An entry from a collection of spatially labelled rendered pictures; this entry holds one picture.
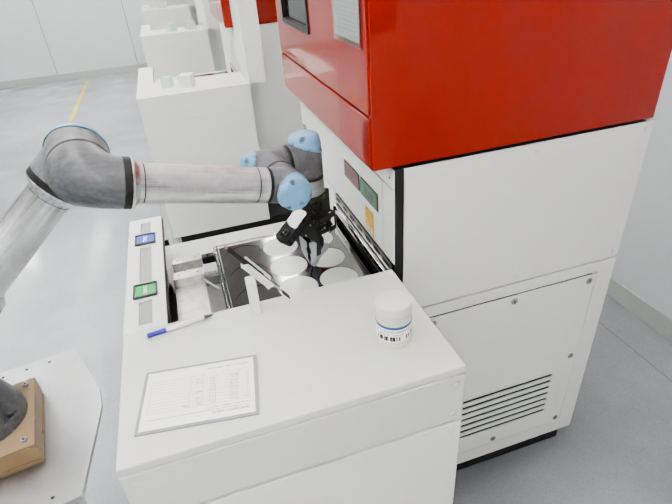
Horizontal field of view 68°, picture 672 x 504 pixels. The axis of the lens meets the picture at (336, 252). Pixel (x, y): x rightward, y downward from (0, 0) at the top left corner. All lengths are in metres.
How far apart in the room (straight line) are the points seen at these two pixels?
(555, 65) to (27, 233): 1.13
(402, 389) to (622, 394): 1.58
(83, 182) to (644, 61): 1.21
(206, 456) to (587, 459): 1.54
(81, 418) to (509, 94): 1.14
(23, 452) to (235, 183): 0.65
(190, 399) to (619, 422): 1.75
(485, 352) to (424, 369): 0.62
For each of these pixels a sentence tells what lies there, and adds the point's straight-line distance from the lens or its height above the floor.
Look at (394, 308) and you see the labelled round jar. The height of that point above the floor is 1.06.
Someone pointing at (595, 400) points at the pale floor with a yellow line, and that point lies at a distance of 2.36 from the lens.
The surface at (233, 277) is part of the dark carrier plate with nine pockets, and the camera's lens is 1.37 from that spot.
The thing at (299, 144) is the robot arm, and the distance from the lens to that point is 1.18.
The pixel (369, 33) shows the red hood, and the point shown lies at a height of 1.50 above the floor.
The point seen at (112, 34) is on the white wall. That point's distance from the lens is 9.13.
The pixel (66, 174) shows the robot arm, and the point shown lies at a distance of 0.98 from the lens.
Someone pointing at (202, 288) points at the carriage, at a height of 0.88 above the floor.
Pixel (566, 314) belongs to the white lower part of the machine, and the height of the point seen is 0.65.
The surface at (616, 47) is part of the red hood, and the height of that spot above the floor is 1.41.
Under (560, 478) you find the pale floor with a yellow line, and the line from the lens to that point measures 2.08.
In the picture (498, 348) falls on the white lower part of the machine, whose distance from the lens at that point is 1.59.
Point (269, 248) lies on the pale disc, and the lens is 1.47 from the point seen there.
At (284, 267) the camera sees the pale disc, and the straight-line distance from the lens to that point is 1.37.
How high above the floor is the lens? 1.65
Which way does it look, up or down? 32 degrees down
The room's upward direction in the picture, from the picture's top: 4 degrees counter-clockwise
